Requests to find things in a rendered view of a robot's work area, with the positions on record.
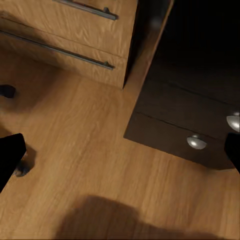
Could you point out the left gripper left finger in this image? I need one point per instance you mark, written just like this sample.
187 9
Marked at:
12 150

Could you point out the cabinet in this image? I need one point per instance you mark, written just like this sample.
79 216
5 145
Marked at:
189 98
97 39

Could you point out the swivel chair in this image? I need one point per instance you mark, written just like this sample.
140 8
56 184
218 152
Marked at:
22 168

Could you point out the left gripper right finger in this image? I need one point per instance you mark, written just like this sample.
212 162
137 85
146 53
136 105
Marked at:
232 149

